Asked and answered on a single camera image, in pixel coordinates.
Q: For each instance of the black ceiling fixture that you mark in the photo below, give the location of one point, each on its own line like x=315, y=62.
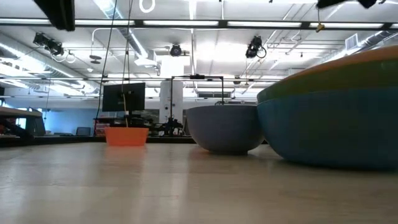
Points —
x=95, y=58

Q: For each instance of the large green plastic bowl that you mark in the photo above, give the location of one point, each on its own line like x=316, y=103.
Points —
x=342, y=79

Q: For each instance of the orange plastic bowl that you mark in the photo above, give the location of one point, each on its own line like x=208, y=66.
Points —
x=357, y=59

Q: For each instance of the large blue plastic bowl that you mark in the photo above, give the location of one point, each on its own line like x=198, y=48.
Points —
x=329, y=130

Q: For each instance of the black ceiling spotlight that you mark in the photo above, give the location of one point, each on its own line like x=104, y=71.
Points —
x=49, y=45
x=253, y=48
x=175, y=50

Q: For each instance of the black overhead light beam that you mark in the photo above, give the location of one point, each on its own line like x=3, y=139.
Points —
x=222, y=23

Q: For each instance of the pale blue plastic bowl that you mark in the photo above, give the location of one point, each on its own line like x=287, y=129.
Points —
x=224, y=129

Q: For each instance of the wooden table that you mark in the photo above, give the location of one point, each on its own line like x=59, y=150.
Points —
x=18, y=112

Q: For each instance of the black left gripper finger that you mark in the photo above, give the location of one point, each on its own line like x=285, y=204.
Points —
x=62, y=14

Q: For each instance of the black background robot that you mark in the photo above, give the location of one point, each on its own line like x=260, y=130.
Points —
x=170, y=126

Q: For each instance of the black station frame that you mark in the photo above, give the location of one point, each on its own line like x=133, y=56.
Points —
x=197, y=76

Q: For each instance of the yellow hanging connector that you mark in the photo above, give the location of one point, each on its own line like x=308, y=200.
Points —
x=319, y=28

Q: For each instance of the black monitor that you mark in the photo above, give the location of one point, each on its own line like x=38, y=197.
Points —
x=123, y=97

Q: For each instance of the small red plastic bowl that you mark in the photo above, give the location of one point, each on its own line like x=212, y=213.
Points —
x=126, y=137

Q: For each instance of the red boxes stack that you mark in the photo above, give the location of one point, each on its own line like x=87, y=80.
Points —
x=100, y=129

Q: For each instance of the white building pillar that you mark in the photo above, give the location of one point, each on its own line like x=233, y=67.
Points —
x=171, y=102

